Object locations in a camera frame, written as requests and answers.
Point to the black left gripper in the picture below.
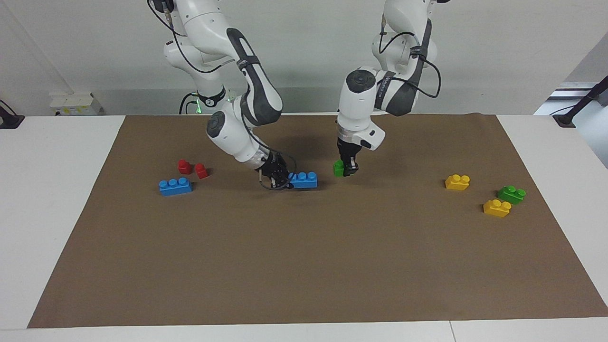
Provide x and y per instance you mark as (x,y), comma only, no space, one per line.
(348,151)

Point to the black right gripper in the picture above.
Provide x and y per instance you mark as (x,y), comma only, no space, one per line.
(271,167)

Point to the green two-stud block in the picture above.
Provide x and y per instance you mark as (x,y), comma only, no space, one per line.
(511,195)
(337,169)

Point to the blue three-stud block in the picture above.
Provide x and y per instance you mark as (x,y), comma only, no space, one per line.
(305,180)
(175,187)

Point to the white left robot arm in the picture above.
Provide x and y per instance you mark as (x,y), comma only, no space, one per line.
(356,104)

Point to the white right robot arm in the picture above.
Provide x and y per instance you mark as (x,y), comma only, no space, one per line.
(232,133)

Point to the red one-stud block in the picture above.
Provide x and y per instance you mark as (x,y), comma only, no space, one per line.
(184,167)
(202,171)

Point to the yellow two-stud block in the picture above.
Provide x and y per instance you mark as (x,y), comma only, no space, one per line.
(497,209)
(457,183)

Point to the brown paper mat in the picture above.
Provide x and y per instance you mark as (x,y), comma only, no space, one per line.
(304,261)

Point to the white plastic box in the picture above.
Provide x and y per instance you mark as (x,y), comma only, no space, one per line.
(76,103)

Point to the black clamp with pole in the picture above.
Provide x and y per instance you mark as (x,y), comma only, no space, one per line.
(565,118)

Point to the black table clamp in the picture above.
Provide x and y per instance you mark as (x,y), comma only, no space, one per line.
(9,121)

